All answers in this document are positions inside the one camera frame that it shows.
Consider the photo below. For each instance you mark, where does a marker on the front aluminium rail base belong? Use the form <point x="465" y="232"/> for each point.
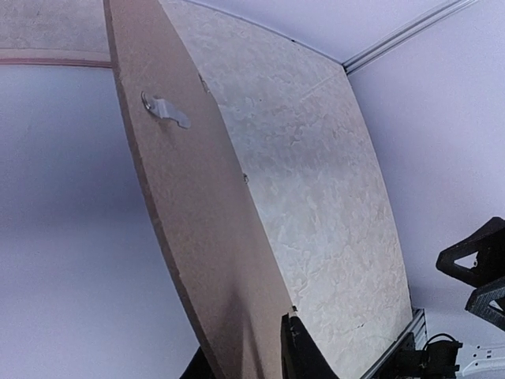
<point x="413" y="337"/>

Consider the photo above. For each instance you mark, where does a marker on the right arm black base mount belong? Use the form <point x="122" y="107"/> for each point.
<point x="436" y="359"/>

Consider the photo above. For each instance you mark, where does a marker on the brown cardboard backing board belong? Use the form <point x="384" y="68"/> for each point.
<point x="200" y="206"/>

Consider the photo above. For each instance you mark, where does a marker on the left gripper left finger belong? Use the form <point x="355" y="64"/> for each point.
<point x="198" y="368"/>

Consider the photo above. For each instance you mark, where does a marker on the right aluminium corner post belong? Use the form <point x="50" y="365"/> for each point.
<point x="405" y="33"/>

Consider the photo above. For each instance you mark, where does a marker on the wooden picture frame pink edge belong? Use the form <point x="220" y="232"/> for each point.
<point x="48" y="57"/>

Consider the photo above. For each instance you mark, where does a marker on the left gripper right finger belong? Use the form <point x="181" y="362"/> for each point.
<point x="300" y="356"/>

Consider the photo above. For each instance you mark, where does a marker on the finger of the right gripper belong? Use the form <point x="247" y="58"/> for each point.
<point x="484" y="303"/>
<point x="478" y="259"/>

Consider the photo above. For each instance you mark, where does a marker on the photo print white border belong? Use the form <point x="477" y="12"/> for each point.
<point x="85" y="292"/>

